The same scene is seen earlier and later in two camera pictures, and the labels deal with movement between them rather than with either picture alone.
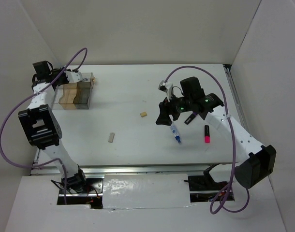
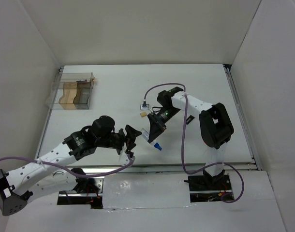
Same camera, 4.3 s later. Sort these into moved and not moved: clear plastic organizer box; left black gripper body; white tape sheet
Moved: left black gripper body
Not moved: white tape sheet; clear plastic organizer box
